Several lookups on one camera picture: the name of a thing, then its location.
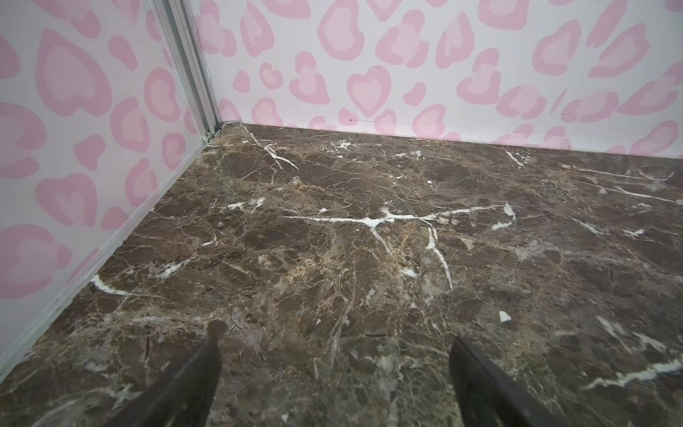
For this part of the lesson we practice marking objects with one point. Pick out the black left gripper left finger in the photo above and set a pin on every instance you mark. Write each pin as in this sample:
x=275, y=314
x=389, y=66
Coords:
x=182, y=396

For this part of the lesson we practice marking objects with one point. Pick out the aluminium frame post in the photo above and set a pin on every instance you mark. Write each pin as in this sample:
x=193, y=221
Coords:
x=181, y=38

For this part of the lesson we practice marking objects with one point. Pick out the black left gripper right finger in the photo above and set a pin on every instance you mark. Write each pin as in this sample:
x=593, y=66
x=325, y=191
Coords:
x=486, y=396

